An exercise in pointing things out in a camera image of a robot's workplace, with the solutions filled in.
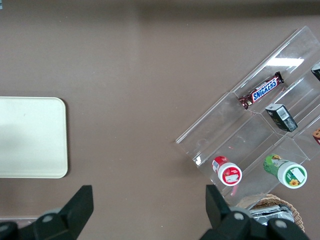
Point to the clear acrylic stepped display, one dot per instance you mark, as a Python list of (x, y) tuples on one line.
[(250, 140)]

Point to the beige plastic tray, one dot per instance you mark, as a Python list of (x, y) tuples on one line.
[(32, 137)]

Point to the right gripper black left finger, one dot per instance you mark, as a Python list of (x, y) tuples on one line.
[(75, 212)]

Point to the dark small box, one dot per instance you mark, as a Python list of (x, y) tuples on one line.
[(316, 72)]

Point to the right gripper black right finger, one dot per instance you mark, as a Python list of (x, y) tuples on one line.
[(220, 215)]

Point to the Snickers chocolate bar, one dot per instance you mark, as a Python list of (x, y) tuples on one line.
[(265, 90)]

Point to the brown cookie box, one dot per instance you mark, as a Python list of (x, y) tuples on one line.
[(317, 136)]

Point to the small black barcode box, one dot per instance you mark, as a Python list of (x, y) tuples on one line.
[(281, 117)]

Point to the silver foil packet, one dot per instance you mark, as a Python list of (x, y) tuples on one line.
[(265, 212)]

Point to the green white-capped bottle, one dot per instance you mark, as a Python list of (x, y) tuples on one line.
[(287, 172)]

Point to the red white-capped bottle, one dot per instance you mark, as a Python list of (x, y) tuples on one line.
[(228, 172)]

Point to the light tan wicker basket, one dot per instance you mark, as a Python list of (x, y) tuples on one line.
[(295, 212)]

